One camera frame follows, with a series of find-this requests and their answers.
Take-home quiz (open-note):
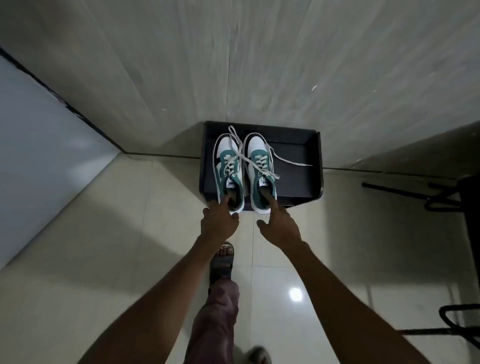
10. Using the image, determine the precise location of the black metal rack frame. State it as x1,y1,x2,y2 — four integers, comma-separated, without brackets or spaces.
361,174,480,350

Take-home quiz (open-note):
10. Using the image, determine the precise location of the dark door frame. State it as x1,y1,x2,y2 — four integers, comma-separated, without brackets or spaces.
0,46,127,155

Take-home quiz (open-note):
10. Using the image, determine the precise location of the dark sandal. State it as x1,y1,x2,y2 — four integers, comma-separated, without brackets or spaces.
208,241,236,288

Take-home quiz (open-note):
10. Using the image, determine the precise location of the person's left forearm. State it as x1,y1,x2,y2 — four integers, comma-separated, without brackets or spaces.
76,236,230,364

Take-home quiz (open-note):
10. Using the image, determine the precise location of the green white sneaker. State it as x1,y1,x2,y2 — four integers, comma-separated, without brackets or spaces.
242,131,313,215
212,125,281,215

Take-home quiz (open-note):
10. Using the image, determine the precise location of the person's right hand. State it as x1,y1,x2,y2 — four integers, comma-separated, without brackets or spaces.
256,194,305,251

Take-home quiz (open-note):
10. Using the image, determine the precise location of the person's trouser leg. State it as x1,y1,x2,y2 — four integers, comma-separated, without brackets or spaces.
183,277,241,364

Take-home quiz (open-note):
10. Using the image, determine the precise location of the person's right forearm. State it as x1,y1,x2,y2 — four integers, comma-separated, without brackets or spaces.
283,241,432,364

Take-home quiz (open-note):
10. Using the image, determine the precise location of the black wooden shoe rack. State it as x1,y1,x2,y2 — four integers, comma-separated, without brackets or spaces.
197,120,324,209

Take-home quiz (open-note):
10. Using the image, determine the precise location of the person's left hand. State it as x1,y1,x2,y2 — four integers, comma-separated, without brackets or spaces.
200,194,240,250

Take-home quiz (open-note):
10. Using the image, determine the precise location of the white door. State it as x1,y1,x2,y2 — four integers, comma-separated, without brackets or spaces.
0,56,121,269

